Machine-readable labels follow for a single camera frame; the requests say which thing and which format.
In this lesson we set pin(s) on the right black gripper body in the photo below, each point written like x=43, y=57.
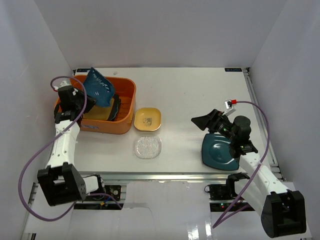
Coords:
x=221, y=126

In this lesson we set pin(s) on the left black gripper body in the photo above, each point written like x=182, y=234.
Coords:
x=81, y=102

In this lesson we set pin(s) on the amber black-rimmed square plate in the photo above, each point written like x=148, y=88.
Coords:
x=105, y=113

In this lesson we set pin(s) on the dark blue leaf plate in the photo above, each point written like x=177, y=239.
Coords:
x=99, y=87

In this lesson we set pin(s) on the black floral square plate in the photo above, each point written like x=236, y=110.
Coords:
x=119, y=103

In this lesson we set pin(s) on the teal square large plate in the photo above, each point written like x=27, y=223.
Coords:
x=215, y=153

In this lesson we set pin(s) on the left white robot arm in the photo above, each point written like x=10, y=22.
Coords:
x=60, y=181

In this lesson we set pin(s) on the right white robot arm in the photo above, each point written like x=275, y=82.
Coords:
x=282, y=211

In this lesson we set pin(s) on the orange plastic bin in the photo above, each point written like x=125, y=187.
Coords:
x=126, y=89

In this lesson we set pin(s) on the yellow square small plate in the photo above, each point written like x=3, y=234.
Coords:
x=147, y=119

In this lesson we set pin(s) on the clear glass round plate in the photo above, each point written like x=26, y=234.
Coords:
x=147, y=146

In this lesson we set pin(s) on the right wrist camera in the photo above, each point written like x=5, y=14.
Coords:
x=229, y=107

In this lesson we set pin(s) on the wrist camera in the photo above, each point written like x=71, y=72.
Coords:
x=229, y=107
x=63, y=83

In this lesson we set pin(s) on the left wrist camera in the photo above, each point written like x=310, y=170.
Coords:
x=63, y=83

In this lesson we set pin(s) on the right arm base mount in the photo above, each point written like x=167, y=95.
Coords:
x=222, y=195

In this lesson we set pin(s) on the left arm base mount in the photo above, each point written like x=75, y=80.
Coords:
x=95, y=195

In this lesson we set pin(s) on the aluminium table frame rail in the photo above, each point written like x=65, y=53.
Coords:
x=180, y=93

